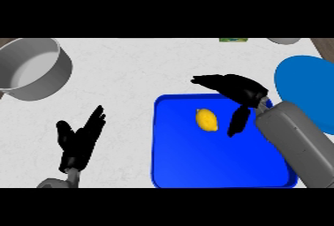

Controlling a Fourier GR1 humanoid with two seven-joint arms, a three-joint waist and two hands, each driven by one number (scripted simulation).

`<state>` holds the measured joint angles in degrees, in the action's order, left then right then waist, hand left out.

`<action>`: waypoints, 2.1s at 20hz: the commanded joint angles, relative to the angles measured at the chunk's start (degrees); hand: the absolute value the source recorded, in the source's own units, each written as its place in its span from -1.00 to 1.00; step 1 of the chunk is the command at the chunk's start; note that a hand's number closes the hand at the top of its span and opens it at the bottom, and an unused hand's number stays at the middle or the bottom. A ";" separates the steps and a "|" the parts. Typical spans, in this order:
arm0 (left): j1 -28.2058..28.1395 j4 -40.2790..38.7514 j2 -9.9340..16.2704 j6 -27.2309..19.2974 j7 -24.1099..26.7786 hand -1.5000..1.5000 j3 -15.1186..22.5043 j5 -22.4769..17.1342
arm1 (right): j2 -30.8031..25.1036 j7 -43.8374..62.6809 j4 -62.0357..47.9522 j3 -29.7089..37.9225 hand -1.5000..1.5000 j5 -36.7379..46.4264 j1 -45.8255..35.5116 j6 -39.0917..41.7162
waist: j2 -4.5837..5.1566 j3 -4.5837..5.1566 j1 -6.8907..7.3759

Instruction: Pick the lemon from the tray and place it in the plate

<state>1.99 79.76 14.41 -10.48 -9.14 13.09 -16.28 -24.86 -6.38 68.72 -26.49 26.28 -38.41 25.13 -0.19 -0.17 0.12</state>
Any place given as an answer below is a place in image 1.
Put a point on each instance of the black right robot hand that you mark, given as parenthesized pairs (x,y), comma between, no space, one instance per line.
(236,86)

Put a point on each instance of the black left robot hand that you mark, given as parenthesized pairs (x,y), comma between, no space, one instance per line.
(80,141)

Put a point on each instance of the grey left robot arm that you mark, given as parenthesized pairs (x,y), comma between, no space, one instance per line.
(65,180)

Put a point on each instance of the yellow lemon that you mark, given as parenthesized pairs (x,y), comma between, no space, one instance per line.
(205,119)

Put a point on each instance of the blue plate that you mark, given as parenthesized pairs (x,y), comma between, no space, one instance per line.
(310,88)

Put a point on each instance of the blue tray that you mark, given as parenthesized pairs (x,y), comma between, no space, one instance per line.
(208,153)

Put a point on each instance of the green box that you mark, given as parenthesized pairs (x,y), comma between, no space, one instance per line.
(233,39)

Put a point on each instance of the grey bowl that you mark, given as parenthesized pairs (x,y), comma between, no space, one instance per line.
(284,40)

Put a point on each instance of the grey pot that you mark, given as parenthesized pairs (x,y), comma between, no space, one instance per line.
(32,69)

